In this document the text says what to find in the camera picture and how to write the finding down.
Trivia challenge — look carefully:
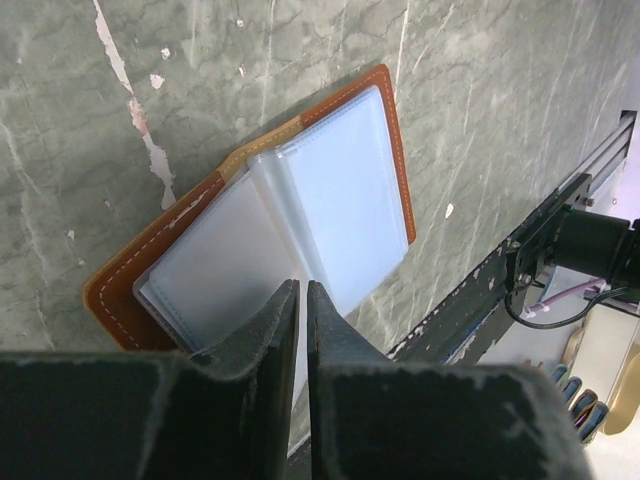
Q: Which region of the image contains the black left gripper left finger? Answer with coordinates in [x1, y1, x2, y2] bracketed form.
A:
[1, 280, 299, 479]

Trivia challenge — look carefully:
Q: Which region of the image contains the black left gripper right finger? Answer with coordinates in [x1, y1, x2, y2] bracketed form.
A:
[307, 281, 591, 479]

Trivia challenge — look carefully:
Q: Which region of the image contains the brown leather card holder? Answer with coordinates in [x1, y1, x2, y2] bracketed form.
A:
[82, 63, 418, 401]

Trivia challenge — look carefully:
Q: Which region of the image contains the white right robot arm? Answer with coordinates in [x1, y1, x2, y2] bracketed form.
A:
[549, 209, 639, 288]

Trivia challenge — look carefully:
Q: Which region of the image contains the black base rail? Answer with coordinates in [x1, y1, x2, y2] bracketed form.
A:
[301, 173, 591, 459]

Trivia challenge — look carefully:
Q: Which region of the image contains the aluminium extrusion rail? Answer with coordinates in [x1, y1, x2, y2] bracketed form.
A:
[579, 110, 638, 192]

